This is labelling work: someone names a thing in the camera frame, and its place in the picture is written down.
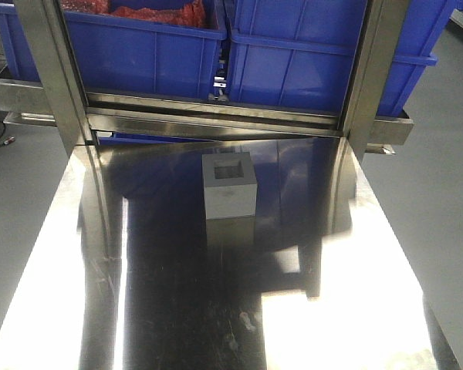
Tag gray square base block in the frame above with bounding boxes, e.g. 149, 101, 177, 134
201, 152, 258, 220

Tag blue plastic bin right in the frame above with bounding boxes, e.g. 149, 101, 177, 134
225, 1, 455, 116

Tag blue bin with red contents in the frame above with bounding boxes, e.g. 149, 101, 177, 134
0, 0, 228, 99

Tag stainless steel shelf tray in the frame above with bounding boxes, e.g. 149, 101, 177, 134
0, 65, 414, 146

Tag red mesh bag contents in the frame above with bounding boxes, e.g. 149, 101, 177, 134
60, 1, 206, 28

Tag stainless steel upright left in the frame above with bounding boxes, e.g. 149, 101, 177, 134
14, 0, 93, 155

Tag stainless steel upright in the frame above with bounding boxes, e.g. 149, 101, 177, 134
339, 0, 410, 161
14, 0, 93, 155

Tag stainless steel upright right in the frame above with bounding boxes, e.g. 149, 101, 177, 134
339, 0, 410, 161

